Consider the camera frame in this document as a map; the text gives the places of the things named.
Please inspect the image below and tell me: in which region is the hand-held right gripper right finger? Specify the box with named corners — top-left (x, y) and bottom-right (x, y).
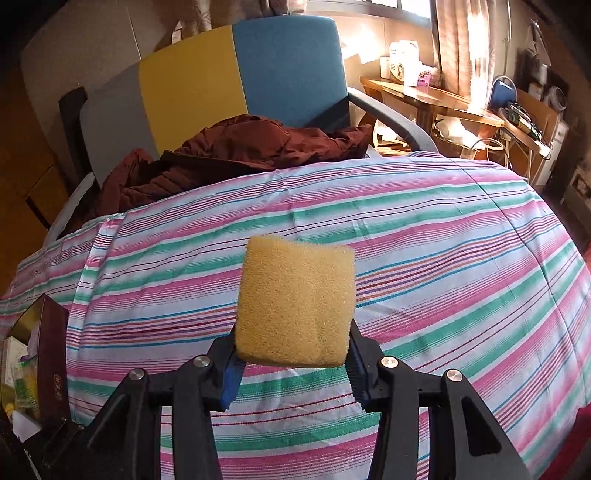
top-left (344, 320), bottom-right (527, 480)

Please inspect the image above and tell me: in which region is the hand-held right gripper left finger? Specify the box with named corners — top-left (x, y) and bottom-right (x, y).
top-left (85, 335), bottom-right (247, 480)

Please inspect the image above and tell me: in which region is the gold metal tin box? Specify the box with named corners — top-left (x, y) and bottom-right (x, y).
top-left (0, 293), bottom-right (70, 444)

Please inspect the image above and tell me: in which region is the yellow sponge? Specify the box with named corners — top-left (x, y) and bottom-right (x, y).
top-left (235, 236), bottom-right (357, 368)

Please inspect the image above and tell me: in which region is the striped tablecloth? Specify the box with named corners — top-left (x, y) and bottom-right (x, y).
top-left (0, 150), bottom-right (587, 480)

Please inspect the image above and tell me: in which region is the maroon jacket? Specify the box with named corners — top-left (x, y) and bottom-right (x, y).
top-left (95, 114), bottom-right (374, 217)

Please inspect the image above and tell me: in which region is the wooden wardrobe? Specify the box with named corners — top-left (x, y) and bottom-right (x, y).
top-left (0, 65), bottom-right (70, 282)

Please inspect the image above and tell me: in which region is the wooden desk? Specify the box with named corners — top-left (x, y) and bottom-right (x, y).
top-left (360, 76), bottom-right (552, 158)

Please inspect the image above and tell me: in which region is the grey yellow blue chair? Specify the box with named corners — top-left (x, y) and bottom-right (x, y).
top-left (44, 15), bottom-right (439, 245)

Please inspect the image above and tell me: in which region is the blue bag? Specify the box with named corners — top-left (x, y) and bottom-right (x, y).
top-left (489, 76), bottom-right (519, 112)

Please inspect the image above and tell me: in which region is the white appliance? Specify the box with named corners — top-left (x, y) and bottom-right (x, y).
top-left (388, 41), bottom-right (422, 86)

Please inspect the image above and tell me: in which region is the cardboard box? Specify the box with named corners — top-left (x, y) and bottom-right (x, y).
top-left (515, 88), bottom-right (561, 139)

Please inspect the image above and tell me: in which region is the beige patterned curtain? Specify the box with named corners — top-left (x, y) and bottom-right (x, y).
top-left (431, 0), bottom-right (492, 109)
top-left (168, 0), bottom-right (311, 44)

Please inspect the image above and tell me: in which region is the window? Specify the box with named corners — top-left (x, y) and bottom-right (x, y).
top-left (307, 0), bottom-right (437, 21)

